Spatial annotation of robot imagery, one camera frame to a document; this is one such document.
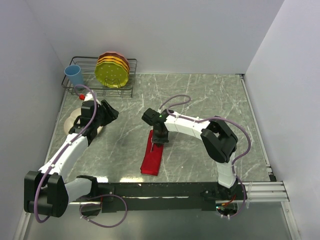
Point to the cream divided plate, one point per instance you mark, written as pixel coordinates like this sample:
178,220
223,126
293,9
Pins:
69,122

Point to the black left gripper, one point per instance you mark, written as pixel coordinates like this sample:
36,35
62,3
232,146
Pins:
111,114

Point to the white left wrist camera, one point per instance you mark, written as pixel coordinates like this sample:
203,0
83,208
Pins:
89,97

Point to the black wire dish rack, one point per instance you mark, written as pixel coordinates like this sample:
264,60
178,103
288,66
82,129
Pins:
88,65

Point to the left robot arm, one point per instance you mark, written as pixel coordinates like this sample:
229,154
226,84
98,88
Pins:
58,167

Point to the orange striped plate stack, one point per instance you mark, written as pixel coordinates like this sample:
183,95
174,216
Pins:
112,58

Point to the yellow-green dotted plate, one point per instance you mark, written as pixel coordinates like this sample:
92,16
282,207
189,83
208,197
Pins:
111,77

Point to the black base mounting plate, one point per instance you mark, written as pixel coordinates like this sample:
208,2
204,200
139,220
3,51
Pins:
151,196

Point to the red cloth napkin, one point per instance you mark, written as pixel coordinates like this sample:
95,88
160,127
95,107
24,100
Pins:
152,160

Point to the aluminium frame rail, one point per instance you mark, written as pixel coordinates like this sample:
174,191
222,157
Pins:
260,191

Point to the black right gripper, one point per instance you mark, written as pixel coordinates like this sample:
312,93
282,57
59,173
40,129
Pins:
159,142

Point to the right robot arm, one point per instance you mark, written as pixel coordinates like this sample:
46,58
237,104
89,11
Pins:
219,141

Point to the blue plastic cup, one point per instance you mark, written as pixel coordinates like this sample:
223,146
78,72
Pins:
74,74

